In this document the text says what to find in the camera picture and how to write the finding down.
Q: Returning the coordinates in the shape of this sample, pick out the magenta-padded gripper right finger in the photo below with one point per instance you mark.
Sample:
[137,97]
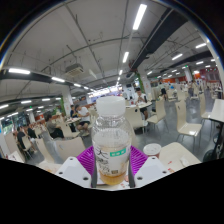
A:
[143,165]

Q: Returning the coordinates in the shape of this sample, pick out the group of beige chairs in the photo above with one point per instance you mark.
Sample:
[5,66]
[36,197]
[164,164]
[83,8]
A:
[181,113]

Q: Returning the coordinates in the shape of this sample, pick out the group of ceiling lights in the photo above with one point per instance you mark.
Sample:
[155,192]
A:
[139,16]

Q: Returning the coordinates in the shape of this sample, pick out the beige table black edge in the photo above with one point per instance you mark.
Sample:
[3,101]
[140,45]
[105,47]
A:
[218,110]

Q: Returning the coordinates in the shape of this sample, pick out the clear tea bottle white cap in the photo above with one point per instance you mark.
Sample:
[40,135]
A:
[111,140]

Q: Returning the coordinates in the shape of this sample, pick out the ceiling air conditioner unit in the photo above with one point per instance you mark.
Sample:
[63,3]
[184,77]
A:
[74,70]

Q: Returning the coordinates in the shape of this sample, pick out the person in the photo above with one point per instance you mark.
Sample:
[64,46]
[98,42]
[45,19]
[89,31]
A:
[83,115]
[141,99]
[51,126]
[21,136]
[32,132]
[72,111]
[163,90]

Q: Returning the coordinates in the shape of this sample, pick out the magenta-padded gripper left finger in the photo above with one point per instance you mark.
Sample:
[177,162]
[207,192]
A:
[81,163]

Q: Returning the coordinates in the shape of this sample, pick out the crumpled white tissue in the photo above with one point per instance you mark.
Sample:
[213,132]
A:
[184,162]

